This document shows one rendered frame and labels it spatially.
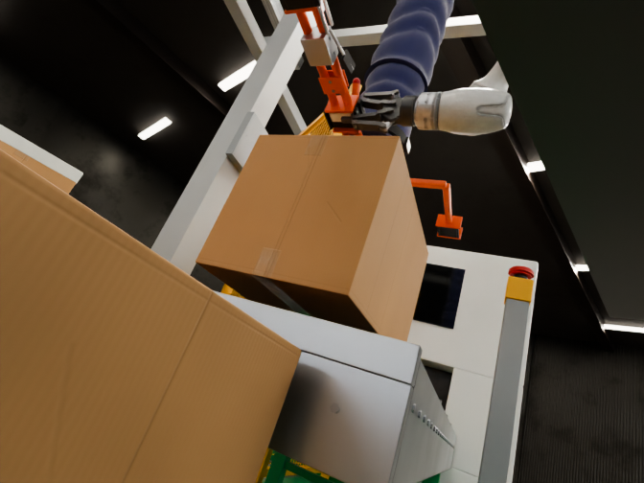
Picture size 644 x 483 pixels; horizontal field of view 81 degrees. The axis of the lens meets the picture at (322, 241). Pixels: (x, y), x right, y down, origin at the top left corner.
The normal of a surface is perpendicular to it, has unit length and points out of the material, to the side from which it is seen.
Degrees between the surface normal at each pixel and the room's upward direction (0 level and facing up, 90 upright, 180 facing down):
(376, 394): 90
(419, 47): 100
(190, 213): 90
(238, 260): 90
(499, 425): 90
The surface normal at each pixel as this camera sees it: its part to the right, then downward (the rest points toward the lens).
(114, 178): 0.71, -0.04
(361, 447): -0.32, -0.48
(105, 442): 0.89, 0.15
